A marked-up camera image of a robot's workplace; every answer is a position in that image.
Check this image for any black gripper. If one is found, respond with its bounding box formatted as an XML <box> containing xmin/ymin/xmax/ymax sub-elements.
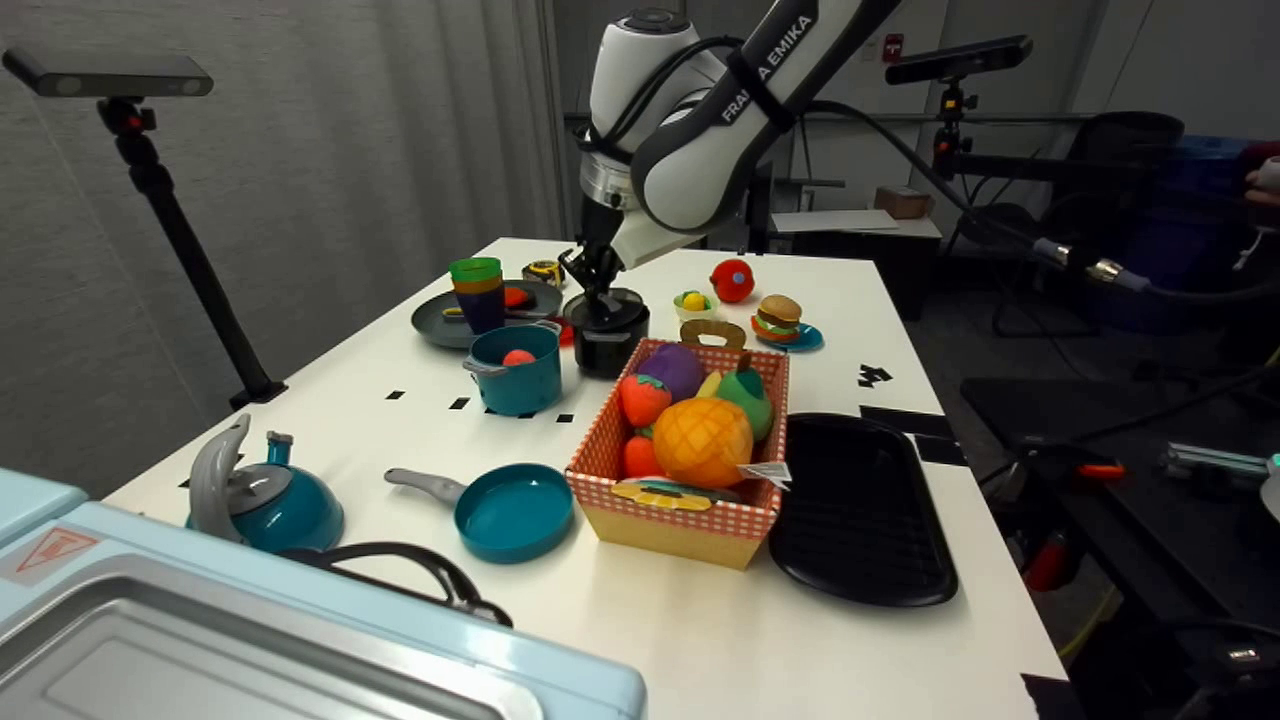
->
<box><xmin>557</xmin><ymin>196</ymin><xmax>637</xmax><ymax>321</ymax></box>

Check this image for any glass pot lid dark rim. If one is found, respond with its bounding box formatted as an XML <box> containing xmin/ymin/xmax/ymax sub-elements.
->
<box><xmin>557</xmin><ymin>287</ymin><xmax>657</xmax><ymax>338</ymax></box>

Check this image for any teal blue toy pot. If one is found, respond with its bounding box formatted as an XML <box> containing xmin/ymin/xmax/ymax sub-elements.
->
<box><xmin>461</xmin><ymin>323</ymin><xmax>567</xmax><ymax>421</ymax></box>

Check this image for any black cup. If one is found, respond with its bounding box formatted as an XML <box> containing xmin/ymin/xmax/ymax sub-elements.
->
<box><xmin>567</xmin><ymin>306</ymin><xmax>657</xmax><ymax>384</ymax></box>

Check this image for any purple toy eggplant slice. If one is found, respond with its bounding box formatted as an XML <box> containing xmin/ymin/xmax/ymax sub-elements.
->
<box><xmin>637</xmin><ymin>338</ymin><xmax>714</xmax><ymax>405</ymax></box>

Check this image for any green plastic cup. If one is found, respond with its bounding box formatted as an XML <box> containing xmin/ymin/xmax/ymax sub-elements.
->
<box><xmin>443</xmin><ymin>251</ymin><xmax>507</xmax><ymax>287</ymax></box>

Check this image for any orange red toy fruit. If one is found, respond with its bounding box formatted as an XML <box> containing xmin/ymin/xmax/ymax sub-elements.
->
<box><xmin>615</xmin><ymin>428</ymin><xmax>667</xmax><ymax>483</ymax></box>
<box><xmin>614</xmin><ymin>366</ymin><xmax>680</xmax><ymax>432</ymax></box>

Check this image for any red toy tomato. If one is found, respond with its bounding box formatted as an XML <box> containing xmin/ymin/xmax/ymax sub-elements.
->
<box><xmin>710</xmin><ymin>254</ymin><xmax>760</xmax><ymax>306</ymax></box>

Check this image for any grey round plate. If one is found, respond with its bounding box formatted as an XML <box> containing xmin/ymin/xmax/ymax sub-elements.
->
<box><xmin>407</xmin><ymin>271</ymin><xmax>567</xmax><ymax>357</ymax></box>

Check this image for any toy burger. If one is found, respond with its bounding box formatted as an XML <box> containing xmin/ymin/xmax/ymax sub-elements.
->
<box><xmin>749</xmin><ymin>291</ymin><xmax>810</xmax><ymax>351</ymax></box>

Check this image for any orange plush toy fruit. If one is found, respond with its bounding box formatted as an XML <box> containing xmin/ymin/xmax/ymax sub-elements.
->
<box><xmin>650</xmin><ymin>392</ymin><xmax>760</xmax><ymax>493</ymax></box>

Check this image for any green toy pear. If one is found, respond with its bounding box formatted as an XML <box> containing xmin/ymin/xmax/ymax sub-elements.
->
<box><xmin>715</xmin><ymin>364</ymin><xmax>781</xmax><ymax>445</ymax></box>

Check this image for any small teal toy plate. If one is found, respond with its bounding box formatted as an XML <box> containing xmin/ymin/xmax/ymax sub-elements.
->
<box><xmin>749</xmin><ymin>321</ymin><xmax>827</xmax><ymax>358</ymax></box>

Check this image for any teal toy frying pan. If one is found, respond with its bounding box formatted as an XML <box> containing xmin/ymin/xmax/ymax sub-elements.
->
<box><xmin>379</xmin><ymin>458</ymin><xmax>581</xmax><ymax>568</ymax></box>

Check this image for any red checkered cardboard basket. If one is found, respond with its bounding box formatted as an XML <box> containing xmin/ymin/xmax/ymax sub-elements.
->
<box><xmin>562</xmin><ymin>311</ymin><xmax>796</xmax><ymax>576</ymax></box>

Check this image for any small brown cardboard box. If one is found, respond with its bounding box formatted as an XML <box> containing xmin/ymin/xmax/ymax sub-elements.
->
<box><xmin>871</xmin><ymin>184</ymin><xmax>942</xmax><ymax>223</ymax></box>

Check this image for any grey backdrop curtain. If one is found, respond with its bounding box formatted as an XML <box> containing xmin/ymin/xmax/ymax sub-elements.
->
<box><xmin>0</xmin><ymin>0</ymin><xmax>594</xmax><ymax>500</ymax></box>

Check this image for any black ridged grill tray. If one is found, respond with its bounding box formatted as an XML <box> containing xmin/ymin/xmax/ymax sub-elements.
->
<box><xmin>763</xmin><ymin>406</ymin><xmax>965</xmax><ymax>611</ymax></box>

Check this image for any teal toy kettle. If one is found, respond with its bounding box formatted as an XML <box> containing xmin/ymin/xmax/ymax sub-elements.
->
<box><xmin>185</xmin><ymin>411</ymin><xmax>347</xmax><ymax>561</ymax></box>

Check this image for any black boom with silver joint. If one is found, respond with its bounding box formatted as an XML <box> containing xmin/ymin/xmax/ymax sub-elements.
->
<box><xmin>927</xmin><ymin>74</ymin><xmax>1280</xmax><ymax>311</ymax></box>

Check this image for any white sink basin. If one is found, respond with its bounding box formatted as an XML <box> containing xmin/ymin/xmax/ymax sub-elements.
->
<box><xmin>0</xmin><ymin>464</ymin><xmax>652</xmax><ymax>720</ymax></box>

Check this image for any black office chair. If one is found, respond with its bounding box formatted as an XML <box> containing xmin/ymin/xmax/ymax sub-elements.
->
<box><xmin>1047</xmin><ymin>106</ymin><xmax>1194</xmax><ymax>271</ymax></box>

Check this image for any black table edge clamp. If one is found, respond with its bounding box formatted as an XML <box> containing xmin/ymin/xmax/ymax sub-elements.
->
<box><xmin>1020</xmin><ymin>666</ymin><xmax>1085</xmax><ymax>720</ymax></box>

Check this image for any blue plastic bin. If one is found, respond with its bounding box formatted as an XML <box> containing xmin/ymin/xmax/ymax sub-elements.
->
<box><xmin>1126</xmin><ymin>129</ymin><xmax>1280</xmax><ymax>338</ymax></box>

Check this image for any teal grey tool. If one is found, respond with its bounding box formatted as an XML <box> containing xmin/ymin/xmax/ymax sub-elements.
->
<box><xmin>1158</xmin><ymin>435</ymin><xmax>1280</xmax><ymax>527</ymax></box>

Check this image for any black camera tripod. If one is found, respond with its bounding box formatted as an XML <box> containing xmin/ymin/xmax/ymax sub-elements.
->
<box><xmin>89</xmin><ymin>91</ymin><xmax>293</xmax><ymax>411</ymax></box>

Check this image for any black boom mounted camera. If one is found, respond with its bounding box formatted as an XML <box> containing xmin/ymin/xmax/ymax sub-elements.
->
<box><xmin>885</xmin><ymin>29</ymin><xmax>1039</xmax><ymax>86</ymax></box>

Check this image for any black stereo camera bar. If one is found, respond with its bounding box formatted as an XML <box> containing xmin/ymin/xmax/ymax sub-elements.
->
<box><xmin>0</xmin><ymin>42</ymin><xmax>221</xmax><ymax>101</ymax></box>

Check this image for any red handled tool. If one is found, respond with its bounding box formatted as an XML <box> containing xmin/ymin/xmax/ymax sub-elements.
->
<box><xmin>1069</xmin><ymin>456</ymin><xmax>1131</xmax><ymax>488</ymax></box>

